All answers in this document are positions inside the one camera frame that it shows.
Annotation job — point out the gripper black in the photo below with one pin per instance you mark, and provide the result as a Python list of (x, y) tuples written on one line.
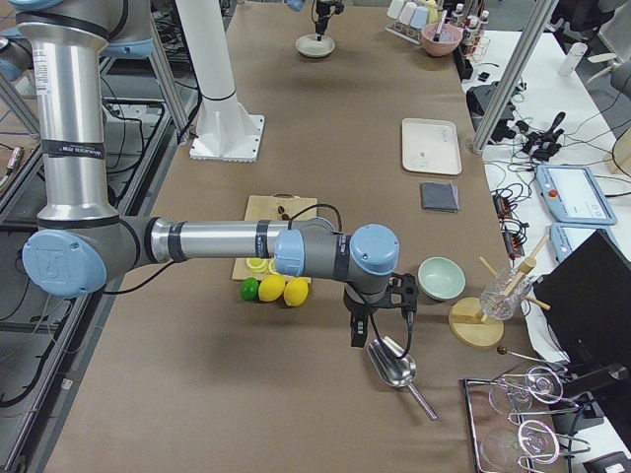
[(357, 308), (320, 13)]

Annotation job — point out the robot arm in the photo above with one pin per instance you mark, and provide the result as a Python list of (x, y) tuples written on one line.
[(82, 242), (297, 6)]

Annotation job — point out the white rabbit tray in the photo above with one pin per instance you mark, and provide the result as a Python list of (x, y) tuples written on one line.
[(430, 146)]

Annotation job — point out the grey white plate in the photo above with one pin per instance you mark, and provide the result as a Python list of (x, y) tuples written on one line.
[(315, 45)]

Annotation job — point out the steel ice scoop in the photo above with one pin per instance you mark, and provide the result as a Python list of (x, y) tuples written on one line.
[(396, 370)]

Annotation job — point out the whole lemon far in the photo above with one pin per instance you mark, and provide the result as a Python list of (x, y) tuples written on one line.
[(296, 291)]

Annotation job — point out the whole lemon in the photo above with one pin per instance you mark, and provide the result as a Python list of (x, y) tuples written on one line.
[(296, 291), (271, 288)]

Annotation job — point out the white cup rack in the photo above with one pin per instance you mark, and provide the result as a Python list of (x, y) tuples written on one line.
[(408, 18)]

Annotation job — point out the mint green bowl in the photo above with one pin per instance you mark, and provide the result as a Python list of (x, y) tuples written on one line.
[(440, 278)]

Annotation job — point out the whole lemon near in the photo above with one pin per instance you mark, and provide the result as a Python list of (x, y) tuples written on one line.
[(271, 288)]

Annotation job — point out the lemon half lower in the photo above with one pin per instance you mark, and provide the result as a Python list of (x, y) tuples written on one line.
[(272, 267)]

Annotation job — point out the lemon half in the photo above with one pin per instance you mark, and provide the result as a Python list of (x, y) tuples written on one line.
[(256, 265), (272, 267)]

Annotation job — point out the wooden cup tree stand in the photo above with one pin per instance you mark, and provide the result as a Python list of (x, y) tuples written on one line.
[(471, 326)]

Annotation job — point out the green lime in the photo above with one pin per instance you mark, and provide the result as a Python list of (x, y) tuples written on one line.
[(249, 289)]

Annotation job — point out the lemon half upper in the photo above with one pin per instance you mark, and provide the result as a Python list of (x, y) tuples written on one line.
[(256, 265)]

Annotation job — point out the steel muddler black tip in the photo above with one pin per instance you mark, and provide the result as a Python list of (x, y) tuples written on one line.
[(439, 26)]

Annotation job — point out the pink ice bowl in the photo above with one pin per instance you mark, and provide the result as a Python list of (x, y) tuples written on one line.
[(449, 39)]

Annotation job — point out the clear glass cup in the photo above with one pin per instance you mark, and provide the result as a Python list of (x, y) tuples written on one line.
[(498, 304)]

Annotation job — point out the bamboo cutting board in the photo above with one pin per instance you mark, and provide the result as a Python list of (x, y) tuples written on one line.
[(265, 207)]

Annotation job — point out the folded grey cloth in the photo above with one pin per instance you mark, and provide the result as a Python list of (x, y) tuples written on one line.
[(441, 197)]

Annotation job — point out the teach pendant near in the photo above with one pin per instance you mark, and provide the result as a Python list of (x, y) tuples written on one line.
[(566, 238)]

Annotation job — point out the teach pendant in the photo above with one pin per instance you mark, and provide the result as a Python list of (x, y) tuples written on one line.
[(573, 196), (566, 238)]

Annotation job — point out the black monitor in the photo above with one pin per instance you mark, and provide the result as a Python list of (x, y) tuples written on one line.
[(589, 298)]

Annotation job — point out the teach pendant far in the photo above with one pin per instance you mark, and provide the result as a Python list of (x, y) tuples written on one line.
[(573, 196)]

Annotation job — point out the aluminium frame post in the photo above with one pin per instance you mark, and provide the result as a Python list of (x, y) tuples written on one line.
[(528, 39)]

